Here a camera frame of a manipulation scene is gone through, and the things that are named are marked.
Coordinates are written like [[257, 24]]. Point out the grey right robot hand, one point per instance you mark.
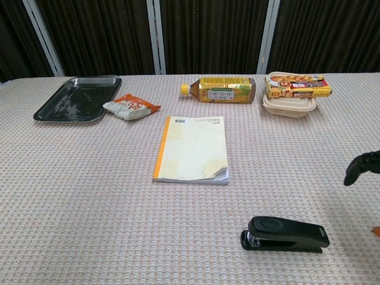
[[357, 169]]

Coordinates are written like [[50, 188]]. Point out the black stapler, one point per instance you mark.
[[285, 234]]

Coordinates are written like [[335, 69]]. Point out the white notebook orange spine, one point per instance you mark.
[[191, 150]]

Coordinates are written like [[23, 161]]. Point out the beige takeaway container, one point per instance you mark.
[[289, 107]]

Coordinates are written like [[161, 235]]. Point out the yellow curry box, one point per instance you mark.
[[297, 86]]

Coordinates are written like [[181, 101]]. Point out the yellow labelled tea bottle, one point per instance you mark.
[[219, 90]]

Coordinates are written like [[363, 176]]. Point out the dark pleated curtain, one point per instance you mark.
[[213, 35]]

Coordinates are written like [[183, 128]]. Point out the orange white snack packet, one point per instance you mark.
[[130, 107]]

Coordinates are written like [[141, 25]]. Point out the black metal tray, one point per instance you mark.
[[78, 98]]

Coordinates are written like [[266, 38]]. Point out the grey metal frame post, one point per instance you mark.
[[44, 37], [267, 37], [158, 37]]

